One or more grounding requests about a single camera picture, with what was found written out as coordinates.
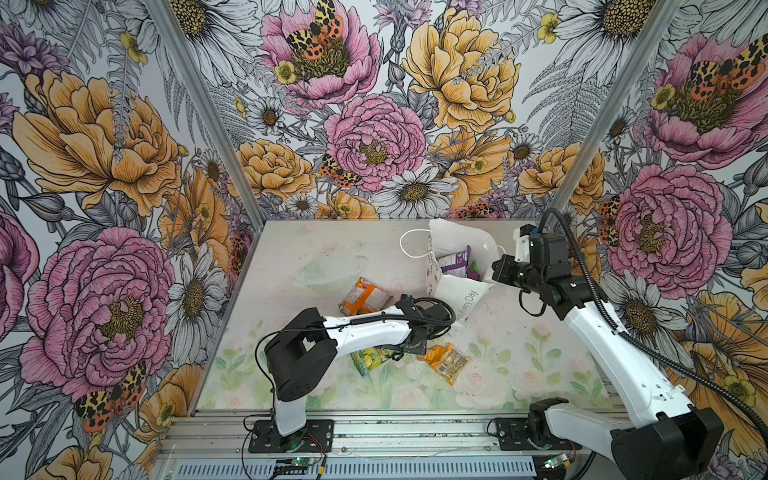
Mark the white paper bag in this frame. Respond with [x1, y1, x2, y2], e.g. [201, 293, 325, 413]
[399, 219, 505, 323]

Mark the purple Fox's berries candy bag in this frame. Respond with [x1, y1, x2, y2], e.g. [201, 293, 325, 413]
[437, 245, 480, 281]

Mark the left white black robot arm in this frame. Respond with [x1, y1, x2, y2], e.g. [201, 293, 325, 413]
[257, 294, 456, 440]

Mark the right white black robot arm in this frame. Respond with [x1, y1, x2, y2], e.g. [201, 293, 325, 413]
[492, 225, 724, 479]

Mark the orange Fox's fruits candy bag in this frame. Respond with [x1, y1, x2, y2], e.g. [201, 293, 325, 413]
[339, 277, 392, 316]

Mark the green Fox's spring tea bag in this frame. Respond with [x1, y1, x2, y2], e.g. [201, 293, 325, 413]
[350, 348, 393, 377]

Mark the small clear cracker packet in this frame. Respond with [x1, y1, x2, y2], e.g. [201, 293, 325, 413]
[434, 349, 470, 385]

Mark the green circuit board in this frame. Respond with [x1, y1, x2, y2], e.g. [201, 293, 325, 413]
[271, 457, 326, 479]

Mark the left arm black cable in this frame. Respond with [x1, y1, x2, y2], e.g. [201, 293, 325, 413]
[242, 295, 457, 480]

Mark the aluminium frame rail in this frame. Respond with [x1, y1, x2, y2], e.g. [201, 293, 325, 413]
[157, 410, 679, 458]

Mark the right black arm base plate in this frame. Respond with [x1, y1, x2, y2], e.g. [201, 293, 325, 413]
[485, 417, 583, 452]

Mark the white slotted cable duct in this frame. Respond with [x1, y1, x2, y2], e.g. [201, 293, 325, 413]
[162, 456, 536, 479]

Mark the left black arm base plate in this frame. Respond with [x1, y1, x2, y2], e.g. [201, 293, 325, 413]
[247, 419, 335, 454]

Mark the right aluminium corner post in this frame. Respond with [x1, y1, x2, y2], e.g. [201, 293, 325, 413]
[542, 0, 680, 225]

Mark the aluminium corner post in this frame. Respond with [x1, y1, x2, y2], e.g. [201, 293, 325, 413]
[147, 1, 265, 234]
[542, 0, 680, 225]

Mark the left aluminium corner post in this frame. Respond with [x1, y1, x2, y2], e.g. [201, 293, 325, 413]
[147, 1, 265, 234]

